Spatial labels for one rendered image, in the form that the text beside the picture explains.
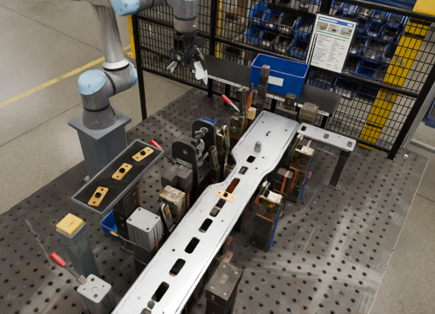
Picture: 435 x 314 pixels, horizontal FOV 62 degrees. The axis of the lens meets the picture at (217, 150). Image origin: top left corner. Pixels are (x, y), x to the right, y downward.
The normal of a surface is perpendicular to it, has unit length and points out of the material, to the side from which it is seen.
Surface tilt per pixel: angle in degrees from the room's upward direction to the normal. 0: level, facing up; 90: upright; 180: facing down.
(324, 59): 90
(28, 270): 0
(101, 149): 90
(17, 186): 0
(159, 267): 0
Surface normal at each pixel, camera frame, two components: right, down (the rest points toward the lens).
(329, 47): -0.46, 0.57
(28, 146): 0.06, -0.74
